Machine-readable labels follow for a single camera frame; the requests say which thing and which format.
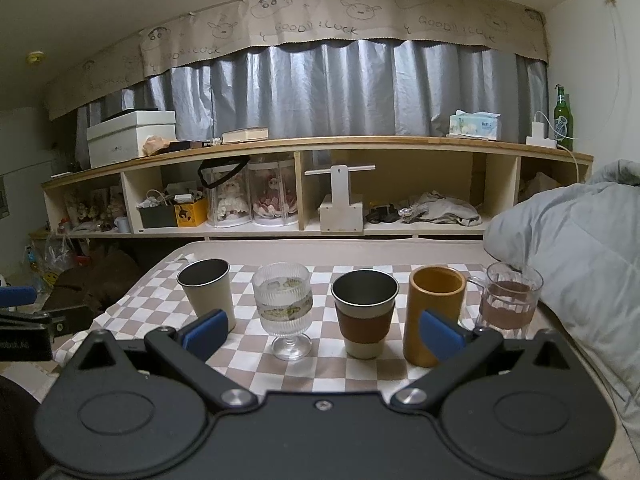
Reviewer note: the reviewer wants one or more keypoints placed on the steel cup with brown sleeve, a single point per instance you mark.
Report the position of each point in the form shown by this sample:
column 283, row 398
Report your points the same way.
column 363, row 317

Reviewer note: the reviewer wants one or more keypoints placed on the white charger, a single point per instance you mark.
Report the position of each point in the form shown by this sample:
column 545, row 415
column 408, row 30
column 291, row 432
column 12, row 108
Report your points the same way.
column 540, row 136

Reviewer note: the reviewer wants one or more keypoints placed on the dried flower bunch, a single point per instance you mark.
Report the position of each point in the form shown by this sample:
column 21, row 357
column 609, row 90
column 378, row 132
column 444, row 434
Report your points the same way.
column 87, row 210

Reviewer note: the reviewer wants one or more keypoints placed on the tissue box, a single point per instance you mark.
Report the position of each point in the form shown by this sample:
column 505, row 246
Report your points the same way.
column 474, row 125

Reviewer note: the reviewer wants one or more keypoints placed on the brown cloth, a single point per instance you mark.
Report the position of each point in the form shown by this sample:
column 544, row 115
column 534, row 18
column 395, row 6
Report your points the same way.
column 110, row 280

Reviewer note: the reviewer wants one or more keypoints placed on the amber cylindrical cup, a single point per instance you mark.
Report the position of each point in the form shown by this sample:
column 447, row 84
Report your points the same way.
column 432, row 305

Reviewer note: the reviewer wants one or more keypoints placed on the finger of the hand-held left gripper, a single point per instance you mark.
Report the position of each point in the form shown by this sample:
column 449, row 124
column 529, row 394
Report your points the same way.
column 17, row 294
column 30, row 317

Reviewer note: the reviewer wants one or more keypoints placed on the beige printed valance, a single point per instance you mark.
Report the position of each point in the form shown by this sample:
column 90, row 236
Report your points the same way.
column 350, row 15

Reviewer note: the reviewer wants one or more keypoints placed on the white wooden stand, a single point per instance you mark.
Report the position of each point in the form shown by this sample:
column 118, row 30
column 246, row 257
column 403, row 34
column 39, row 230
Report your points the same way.
column 340, row 210

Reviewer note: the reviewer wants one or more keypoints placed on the black small device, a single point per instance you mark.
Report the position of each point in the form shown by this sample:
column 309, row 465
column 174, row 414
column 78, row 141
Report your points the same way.
column 382, row 212

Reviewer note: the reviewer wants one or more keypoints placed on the dark tray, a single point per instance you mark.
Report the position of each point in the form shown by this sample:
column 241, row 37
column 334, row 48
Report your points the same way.
column 192, row 144

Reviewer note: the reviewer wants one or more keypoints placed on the book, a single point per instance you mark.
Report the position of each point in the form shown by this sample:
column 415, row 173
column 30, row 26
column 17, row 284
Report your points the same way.
column 245, row 134

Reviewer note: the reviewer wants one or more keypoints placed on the grey duvet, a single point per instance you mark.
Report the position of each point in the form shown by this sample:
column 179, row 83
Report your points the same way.
column 575, row 260

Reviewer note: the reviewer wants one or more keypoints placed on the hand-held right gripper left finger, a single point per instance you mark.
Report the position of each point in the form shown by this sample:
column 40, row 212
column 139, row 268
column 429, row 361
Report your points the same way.
column 207, row 334

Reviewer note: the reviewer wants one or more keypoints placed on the clear doll case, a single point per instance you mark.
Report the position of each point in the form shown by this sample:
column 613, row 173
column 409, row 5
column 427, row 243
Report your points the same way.
column 274, row 195
column 227, row 200

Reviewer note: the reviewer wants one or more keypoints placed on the yellow box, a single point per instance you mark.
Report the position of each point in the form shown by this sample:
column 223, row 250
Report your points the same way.
column 190, row 214

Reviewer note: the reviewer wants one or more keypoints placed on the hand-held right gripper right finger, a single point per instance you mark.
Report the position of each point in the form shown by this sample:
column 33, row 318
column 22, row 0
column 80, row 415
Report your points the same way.
column 441, row 336

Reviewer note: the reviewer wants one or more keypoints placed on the grey crumpled cloth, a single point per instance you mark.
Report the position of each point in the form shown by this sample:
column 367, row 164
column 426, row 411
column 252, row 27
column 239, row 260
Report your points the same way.
column 445, row 209

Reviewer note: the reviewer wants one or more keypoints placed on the wooden shelf unit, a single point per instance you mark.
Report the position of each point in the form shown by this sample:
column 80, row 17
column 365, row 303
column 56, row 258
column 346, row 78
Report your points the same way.
column 400, row 141

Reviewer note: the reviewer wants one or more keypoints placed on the grey curtain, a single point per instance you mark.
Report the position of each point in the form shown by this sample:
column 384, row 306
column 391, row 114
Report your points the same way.
column 325, row 90

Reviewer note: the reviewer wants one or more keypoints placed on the ribbed glass goblet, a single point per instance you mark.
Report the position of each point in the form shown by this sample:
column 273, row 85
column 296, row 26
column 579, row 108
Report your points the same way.
column 283, row 305

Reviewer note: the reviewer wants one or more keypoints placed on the pink shell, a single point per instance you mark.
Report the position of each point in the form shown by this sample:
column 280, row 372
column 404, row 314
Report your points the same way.
column 155, row 146

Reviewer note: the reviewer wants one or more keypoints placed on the large white box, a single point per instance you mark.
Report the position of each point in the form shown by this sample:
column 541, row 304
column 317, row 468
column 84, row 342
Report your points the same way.
column 125, row 146

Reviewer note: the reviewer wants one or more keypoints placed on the white cup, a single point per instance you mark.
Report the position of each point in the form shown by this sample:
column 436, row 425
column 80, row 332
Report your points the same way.
column 205, row 295

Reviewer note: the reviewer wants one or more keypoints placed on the clear plastic bag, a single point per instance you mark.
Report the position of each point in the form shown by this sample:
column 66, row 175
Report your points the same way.
column 57, row 262

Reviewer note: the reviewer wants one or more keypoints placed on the dark green box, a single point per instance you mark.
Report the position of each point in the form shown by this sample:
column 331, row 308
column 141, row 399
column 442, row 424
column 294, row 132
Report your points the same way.
column 156, row 216

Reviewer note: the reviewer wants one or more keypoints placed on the clear glass mug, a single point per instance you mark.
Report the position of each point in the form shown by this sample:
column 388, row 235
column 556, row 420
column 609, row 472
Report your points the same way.
column 510, row 302

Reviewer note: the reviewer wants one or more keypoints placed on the ceiling smoke detector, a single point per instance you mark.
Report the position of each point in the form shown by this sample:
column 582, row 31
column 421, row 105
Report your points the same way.
column 34, row 57

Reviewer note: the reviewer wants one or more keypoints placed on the checkered cloth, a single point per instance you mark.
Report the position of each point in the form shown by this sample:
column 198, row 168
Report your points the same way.
column 320, row 355

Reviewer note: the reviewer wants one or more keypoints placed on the green glass bottle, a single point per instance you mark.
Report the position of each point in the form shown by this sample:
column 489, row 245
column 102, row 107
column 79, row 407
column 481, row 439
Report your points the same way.
column 562, row 120

